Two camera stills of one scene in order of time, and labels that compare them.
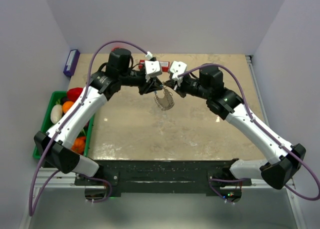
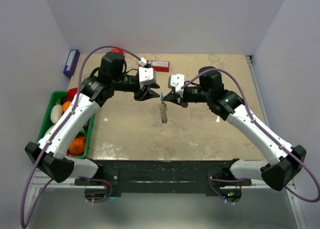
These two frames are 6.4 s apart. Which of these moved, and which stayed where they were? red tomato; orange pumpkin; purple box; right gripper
Moved: right gripper
Stayed: purple box; red tomato; orange pumpkin
